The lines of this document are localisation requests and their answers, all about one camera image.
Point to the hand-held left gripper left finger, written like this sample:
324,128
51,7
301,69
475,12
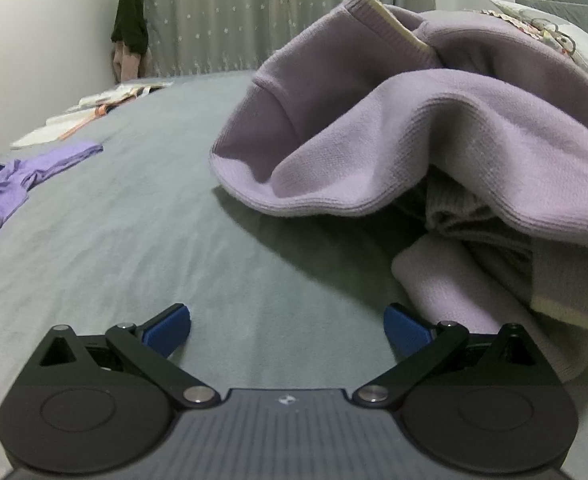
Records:
174,326

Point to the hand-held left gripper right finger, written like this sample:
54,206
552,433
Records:
402,330

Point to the lilac knit sweater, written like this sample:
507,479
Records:
423,125

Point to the white folded clothes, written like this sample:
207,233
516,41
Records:
74,120

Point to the purple garment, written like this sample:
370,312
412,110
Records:
9,180

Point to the pink hanging garment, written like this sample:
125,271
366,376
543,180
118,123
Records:
126,65

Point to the dark hanging garment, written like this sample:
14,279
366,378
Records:
129,15

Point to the grey star-print curtain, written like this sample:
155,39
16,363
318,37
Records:
254,15

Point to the patterned white pillow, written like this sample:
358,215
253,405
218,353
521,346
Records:
558,35

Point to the grey padded headboard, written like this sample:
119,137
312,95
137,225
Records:
573,7

